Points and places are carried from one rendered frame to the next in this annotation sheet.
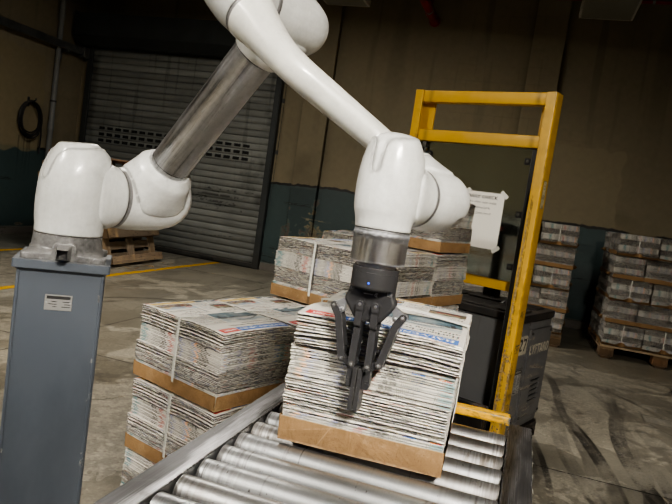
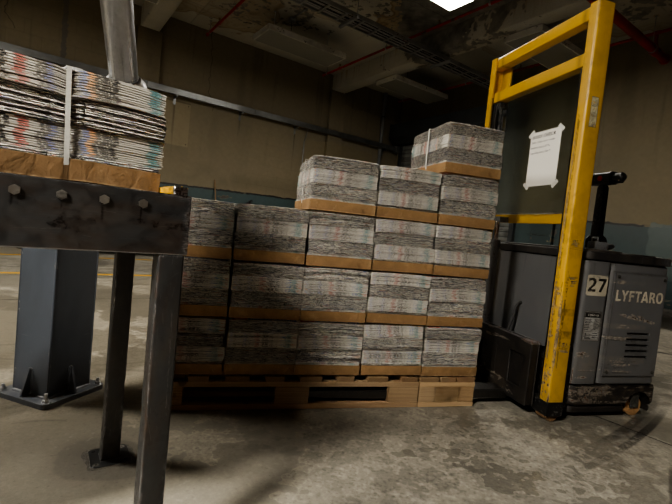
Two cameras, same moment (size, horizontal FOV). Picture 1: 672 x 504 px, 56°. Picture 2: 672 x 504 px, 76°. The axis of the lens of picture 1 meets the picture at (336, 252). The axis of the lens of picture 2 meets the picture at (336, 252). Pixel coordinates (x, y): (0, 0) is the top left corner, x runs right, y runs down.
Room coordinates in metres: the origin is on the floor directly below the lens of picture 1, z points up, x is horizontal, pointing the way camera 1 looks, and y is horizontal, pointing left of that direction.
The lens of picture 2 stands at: (0.83, -1.24, 0.76)
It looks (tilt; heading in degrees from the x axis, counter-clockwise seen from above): 3 degrees down; 38
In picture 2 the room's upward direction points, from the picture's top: 6 degrees clockwise
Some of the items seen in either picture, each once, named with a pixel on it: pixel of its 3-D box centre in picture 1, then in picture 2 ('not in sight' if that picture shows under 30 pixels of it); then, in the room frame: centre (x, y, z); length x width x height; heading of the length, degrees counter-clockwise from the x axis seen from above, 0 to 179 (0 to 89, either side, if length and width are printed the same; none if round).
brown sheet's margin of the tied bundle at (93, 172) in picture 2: not in sight; (109, 179); (1.31, -0.15, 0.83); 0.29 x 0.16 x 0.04; 76
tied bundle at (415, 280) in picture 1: (377, 273); (392, 196); (2.59, -0.18, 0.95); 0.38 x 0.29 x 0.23; 53
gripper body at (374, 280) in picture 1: (372, 293); not in sight; (1.01, -0.07, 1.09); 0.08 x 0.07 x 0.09; 73
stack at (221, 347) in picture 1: (292, 416); (292, 302); (2.24, 0.07, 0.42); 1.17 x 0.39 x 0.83; 143
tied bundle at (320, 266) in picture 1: (335, 274); (334, 189); (2.36, -0.01, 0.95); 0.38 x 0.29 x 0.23; 53
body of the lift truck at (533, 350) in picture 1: (469, 366); (566, 319); (3.47, -0.84, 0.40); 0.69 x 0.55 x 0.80; 53
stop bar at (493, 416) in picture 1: (413, 397); (157, 192); (1.40, -0.22, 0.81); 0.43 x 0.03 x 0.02; 73
